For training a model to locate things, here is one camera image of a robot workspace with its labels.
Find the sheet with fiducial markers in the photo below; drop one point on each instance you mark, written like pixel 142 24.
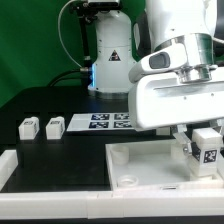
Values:
pixel 99 121

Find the white obstacle wall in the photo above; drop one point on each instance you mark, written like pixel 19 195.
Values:
pixel 99 204
pixel 8 164

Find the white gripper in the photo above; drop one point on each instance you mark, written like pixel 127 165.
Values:
pixel 161 100

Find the white square tabletop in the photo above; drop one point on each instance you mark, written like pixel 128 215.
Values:
pixel 153 165

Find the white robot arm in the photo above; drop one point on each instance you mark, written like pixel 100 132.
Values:
pixel 192 23

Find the white front obstacle wall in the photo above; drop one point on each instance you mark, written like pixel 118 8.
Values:
pixel 99 204

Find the white left obstacle wall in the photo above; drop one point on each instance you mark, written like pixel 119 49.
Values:
pixel 8 164

